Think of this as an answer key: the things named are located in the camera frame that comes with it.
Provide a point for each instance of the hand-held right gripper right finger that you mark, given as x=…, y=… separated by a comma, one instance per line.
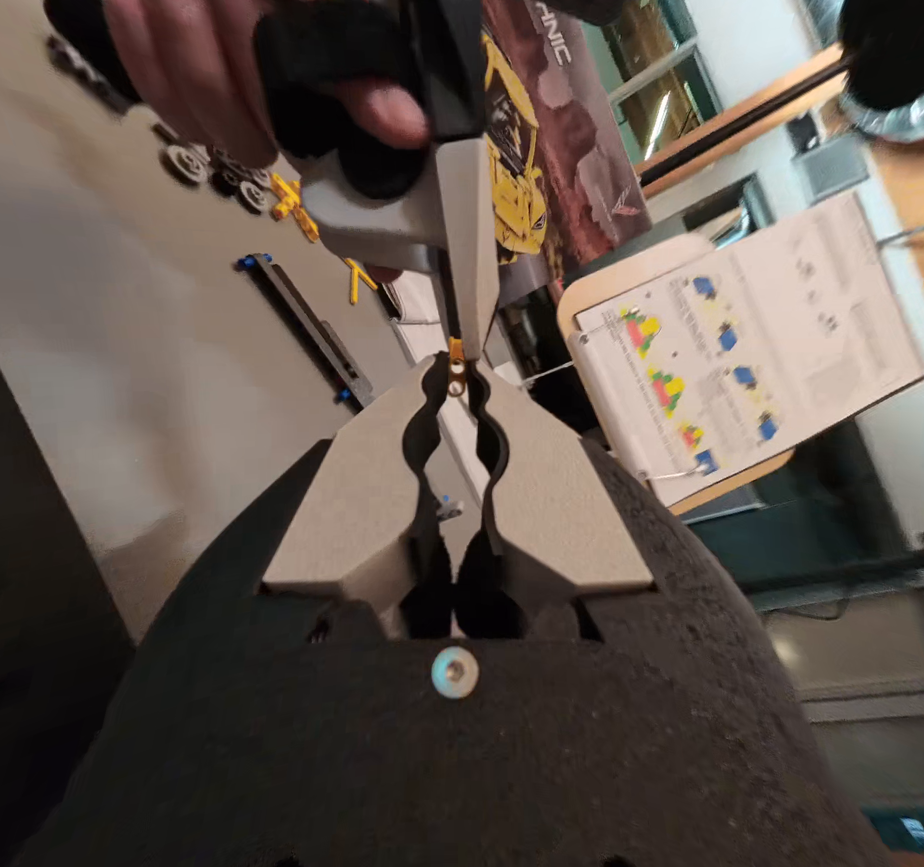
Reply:
x=563, y=513

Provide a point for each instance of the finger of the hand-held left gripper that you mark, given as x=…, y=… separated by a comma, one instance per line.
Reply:
x=469, y=232

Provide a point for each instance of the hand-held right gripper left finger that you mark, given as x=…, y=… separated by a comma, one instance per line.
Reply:
x=346, y=513

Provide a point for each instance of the short yellow lego beam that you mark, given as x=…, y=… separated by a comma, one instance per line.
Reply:
x=456, y=369

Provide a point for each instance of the long grey lego beam assembly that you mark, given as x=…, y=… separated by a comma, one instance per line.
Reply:
x=310, y=326

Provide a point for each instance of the lego set box with yellow car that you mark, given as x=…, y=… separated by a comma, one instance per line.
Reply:
x=563, y=123

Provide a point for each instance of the cluster of yellow lego pieces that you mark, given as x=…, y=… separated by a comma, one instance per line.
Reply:
x=296, y=210

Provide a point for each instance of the light grey round lego piece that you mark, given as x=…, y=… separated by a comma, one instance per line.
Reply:
x=254, y=194
x=182, y=161

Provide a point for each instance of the black lego gear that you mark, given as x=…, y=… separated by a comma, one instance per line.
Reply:
x=224, y=178

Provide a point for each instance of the stack of long black lego beams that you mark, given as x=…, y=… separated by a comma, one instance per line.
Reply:
x=86, y=73

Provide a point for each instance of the person's left hand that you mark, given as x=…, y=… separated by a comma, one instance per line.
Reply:
x=180, y=30

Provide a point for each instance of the white document stand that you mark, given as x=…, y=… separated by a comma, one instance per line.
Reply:
x=606, y=405

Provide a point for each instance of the wooden document board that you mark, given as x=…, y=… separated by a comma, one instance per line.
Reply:
x=621, y=268

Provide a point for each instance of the printed instruction sheet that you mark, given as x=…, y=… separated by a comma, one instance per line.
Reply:
x=794, y=340

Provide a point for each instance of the black perforated board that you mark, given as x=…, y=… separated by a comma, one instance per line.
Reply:
x=58, y=629

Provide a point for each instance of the white grille box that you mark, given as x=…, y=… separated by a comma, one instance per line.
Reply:
x=830, y=167

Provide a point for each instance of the black round object on pole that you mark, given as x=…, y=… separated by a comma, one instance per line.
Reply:
x=884, y=30

